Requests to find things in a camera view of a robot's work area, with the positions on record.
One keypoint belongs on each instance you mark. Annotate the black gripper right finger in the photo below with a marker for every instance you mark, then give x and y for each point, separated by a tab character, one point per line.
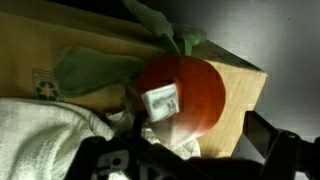
285	152

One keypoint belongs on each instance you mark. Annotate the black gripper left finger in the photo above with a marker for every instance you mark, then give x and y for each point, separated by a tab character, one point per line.
130	153

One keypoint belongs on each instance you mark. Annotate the white cloth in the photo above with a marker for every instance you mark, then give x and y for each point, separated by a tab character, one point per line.
39	139

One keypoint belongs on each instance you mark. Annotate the large cardboard box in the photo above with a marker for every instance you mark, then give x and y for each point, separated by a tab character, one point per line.
34	34

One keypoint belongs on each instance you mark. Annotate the red apple toy with leaves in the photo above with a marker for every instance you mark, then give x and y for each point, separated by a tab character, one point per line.
180	92

